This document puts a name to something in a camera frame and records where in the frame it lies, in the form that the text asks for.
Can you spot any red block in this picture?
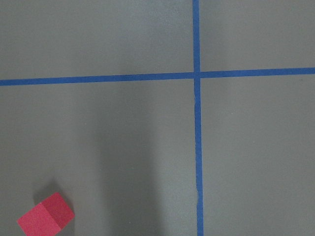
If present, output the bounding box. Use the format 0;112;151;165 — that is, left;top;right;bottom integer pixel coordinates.
17;192;75;236

